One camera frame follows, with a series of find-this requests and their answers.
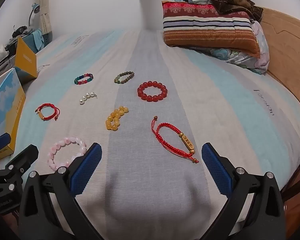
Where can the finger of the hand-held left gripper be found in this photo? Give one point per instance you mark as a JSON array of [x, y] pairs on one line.
[[27, 156], [1, 140]]

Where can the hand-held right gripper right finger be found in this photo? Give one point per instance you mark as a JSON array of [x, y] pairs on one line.
[[216, 170]]

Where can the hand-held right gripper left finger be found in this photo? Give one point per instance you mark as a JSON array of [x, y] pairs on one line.
[[86, 170]]

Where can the blue white box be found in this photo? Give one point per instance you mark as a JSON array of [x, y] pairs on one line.
[[5, 100]]

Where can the grey suitcase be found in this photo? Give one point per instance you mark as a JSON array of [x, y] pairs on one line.
[[1, 66]]

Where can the striped bed sheet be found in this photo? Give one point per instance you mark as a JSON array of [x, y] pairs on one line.
[[190, 100]]

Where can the teal suitcase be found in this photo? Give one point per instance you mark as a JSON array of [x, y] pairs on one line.
[[38, 40]]

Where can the black bag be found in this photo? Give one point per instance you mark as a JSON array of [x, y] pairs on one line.
[[20, 30]]

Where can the floral pale pillow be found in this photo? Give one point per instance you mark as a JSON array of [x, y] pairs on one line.
[[257, 55]]

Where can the blue desk lamp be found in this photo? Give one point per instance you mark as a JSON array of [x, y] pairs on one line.
[[35, 7]]

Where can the wooden headboard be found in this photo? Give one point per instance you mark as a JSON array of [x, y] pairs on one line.
[[287, 50]]

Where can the beige curtain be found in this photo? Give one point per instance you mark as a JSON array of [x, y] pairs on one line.
[[45, 5]]

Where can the striped red brown pillow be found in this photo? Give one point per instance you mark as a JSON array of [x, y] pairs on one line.
[[207, 27]]

